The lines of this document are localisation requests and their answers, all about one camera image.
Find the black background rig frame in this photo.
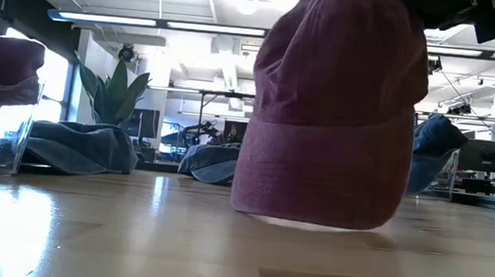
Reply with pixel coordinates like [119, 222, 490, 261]
[193, 87, 258, 146]

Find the long ceiling light strip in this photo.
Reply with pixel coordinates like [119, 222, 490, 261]
[46, 7, 270, 39]
[425, 44, 495, 62]

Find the maroon baseball cap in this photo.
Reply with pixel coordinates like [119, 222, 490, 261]
[228, 0, 436, 236]
[0, 35, 48, 140]

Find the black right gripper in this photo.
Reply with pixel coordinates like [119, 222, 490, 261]
[384, 0, 495, 34]

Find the black computer monitor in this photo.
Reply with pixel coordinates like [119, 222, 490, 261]
[222, 119, 250, 146]
[118, 107, 161, 140]
[456, 138, 495, 175]

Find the black aluminium table frame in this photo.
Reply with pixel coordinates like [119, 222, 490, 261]
[19, 150, 495, 213]

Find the black background desk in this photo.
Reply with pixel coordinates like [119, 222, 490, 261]
[459, 175, 495, 198]

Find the black ceiling camera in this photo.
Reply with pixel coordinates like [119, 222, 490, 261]
[117, 42, 136, 64]
[427, 55, 444, 75]
[446, 101, 472, 117]

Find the green snake plant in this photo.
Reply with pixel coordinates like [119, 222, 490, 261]
[69, 53, 153, 130]

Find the clear plastic bin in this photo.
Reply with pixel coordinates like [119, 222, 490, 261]
[0, 77, 46, 181]
[404, 144, 462, 204]

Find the blue denim baseball cap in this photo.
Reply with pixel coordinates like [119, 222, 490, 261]
[21, 116, 142, 180]
[176, 138, 243, 187]
[406, 111, 471, 198]

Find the round white pendant lamp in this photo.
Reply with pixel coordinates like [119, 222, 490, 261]
[233, 0, 260, 17]

